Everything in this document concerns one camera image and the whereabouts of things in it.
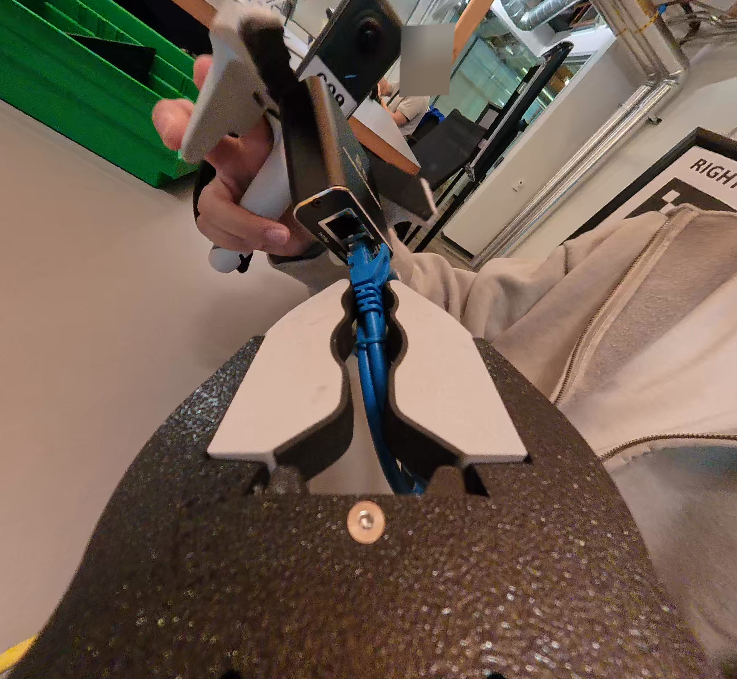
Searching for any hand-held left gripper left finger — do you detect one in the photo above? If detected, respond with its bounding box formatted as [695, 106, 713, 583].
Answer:
[206, 279, 354, 481]

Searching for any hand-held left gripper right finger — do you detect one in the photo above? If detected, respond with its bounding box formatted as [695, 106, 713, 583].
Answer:
[388, 281, 530, 475]

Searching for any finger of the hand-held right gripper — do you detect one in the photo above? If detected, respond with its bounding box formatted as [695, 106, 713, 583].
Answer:
[377, 158, 440, 228]
[180, 2, 289, 164]

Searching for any black ethernet splitter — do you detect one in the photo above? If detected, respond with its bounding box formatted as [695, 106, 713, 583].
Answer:
[279, 73, 397, 265]

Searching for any blue ethernet cable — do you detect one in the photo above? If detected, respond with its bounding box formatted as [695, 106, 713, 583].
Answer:
[347, 233, 431, 497]

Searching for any person's right hand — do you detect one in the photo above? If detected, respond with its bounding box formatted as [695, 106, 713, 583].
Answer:
[152, 54, 316, 258]

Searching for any black office chair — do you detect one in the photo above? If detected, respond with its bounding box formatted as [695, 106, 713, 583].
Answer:
[411, 109, 486, 190]

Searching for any green plastic bin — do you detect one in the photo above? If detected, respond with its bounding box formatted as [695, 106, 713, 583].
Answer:
[0, 0, 199, 189]

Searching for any black framed rolling panel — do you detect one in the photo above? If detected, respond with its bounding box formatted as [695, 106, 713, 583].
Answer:
[415, 40, 577, 256]

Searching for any person's grey zip hoodie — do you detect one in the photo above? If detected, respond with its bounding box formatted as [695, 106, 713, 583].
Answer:
[489, 204, 737, 679]

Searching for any black framed sign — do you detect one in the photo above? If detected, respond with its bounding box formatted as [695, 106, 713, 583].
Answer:
[567, 126, 737, 242]

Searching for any silver ventilation duct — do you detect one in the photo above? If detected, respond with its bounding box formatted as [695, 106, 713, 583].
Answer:
[472, 0, 692, 268]

